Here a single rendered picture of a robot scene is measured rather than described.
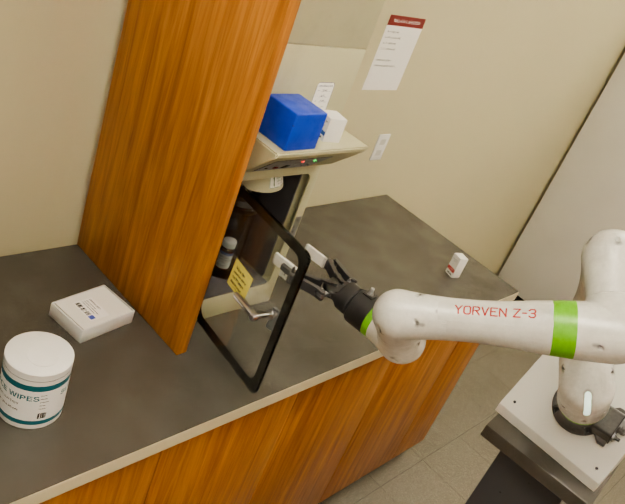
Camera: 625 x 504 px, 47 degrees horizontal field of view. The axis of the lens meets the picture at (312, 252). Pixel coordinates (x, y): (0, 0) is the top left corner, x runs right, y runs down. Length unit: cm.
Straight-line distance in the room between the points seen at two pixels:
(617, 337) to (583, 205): 310
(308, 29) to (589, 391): 107
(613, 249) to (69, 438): 116
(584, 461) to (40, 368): 137
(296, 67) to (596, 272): 77
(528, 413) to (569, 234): 262
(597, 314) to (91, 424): 104
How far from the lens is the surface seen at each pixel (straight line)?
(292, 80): 166
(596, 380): 188
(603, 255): 156
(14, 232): 203
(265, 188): 182
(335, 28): 168
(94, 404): 165
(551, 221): 465
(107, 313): 182
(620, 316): 151
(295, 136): 158
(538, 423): 210
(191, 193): 165
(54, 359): 151
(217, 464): 195
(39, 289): 192
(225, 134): 155
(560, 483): 205
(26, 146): 190
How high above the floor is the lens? 210
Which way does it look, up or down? 29 degrees down
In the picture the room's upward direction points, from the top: 22 degrees clockwise
